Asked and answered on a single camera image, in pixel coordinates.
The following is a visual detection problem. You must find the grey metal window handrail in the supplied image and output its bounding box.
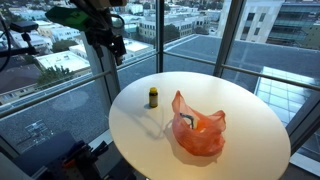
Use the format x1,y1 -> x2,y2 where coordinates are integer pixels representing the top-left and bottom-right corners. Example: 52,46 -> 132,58
162,50 -> 320,92
0,49 -> 158,120

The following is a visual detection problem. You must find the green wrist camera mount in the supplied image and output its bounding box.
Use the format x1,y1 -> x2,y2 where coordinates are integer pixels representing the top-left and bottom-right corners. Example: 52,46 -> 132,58
44,5 -> 92,32

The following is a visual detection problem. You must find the yellow capped pill bottle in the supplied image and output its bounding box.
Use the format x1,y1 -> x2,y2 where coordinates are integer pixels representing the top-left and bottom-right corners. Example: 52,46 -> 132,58
148,87 -> 159,109

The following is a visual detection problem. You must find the blue black robot mount base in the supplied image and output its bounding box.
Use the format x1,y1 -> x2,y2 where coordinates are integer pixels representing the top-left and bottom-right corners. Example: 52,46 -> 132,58
13,130 -> 138,180

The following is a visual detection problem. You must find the orange plastic carrier bag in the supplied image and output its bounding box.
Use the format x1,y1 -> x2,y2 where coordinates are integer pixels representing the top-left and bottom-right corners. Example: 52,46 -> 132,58
171,90 -> 227,158

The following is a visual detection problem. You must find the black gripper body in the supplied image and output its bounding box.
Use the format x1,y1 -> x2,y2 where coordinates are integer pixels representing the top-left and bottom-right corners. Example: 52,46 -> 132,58
84,14 -> 118,48

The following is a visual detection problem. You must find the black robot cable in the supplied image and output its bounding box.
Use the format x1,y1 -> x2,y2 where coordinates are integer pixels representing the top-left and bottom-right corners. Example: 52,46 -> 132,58
110,13 -> 127,31

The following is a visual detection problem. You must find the black camera on stand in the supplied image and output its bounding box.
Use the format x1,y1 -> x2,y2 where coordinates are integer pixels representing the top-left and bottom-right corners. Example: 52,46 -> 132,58
0,20 -> 40,58

